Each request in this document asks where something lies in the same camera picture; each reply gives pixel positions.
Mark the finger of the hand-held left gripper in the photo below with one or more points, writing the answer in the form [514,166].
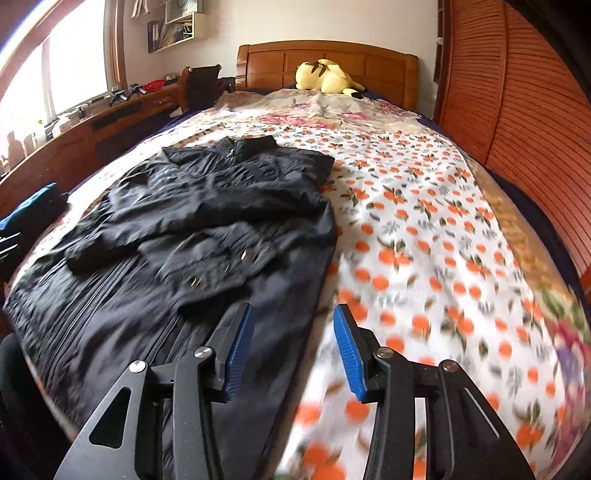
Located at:
[9,244]

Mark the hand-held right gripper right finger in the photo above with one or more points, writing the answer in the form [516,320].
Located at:
[351,350]

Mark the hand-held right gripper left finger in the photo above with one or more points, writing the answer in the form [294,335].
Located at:
[238,350]

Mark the black jacket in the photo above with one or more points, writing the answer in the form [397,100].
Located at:
[207,207]

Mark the dark folded clothing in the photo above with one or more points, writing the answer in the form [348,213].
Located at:
[41,230]

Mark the blue folded clothing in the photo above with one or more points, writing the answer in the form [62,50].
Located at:
[27,205]

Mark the long wooden desk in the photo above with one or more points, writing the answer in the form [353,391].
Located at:
[78,143]

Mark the orange floral bed sheet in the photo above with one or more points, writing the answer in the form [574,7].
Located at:
[415,230]

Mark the black desk gadgets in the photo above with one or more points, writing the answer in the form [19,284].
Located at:
[127,94]

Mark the window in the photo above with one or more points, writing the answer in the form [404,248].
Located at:
[69,60]

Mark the pink floral blanket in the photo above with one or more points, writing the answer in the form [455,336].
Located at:
[295,110]

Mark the wooden chair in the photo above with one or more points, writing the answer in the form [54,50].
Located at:
[203,87]

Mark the dark binders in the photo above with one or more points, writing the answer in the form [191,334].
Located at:
[154,37]

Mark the tied beige curtain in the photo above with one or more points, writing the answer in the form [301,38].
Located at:
[141,7]

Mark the yellow plush toy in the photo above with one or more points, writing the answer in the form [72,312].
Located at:
[323,76]

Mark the wooden bed headboard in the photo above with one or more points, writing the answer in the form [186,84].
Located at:
[268,64]

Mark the white paper bag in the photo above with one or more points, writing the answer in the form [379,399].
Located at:
[182,7]

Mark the wooden slatted wardrobe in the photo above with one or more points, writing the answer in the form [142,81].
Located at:
[517,92]

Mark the white wall shelf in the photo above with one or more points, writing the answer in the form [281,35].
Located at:
[201,27]

